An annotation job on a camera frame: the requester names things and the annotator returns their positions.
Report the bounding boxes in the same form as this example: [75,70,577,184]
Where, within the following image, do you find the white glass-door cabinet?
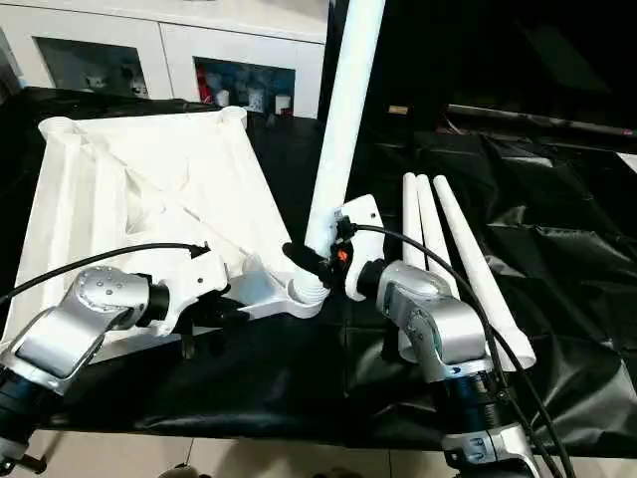
[0,0,329,120]

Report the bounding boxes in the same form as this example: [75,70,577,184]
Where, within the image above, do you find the black right camera cable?
[347,223,578,478]

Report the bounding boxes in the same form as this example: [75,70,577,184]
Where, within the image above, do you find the grey glass door frame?
[0,27,24,95]

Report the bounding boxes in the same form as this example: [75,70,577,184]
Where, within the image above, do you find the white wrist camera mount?
[331,193,388,304]
[156,242,231,341]

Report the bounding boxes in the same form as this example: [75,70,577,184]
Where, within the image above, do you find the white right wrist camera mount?
[331,193,388,304]

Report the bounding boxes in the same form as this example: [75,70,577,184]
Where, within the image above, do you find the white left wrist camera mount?
[156,242,231,341]

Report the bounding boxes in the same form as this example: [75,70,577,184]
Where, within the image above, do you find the white plastic table top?
[0,106,332,370]

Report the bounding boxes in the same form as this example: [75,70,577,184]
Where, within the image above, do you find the white plastic table leg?
[397,171,429,363]
[291,0,387,306]
[431,174,537,373]
[416,173,455,281]

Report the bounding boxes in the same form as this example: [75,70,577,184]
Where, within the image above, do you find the long black rod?
[445,103,637,141]

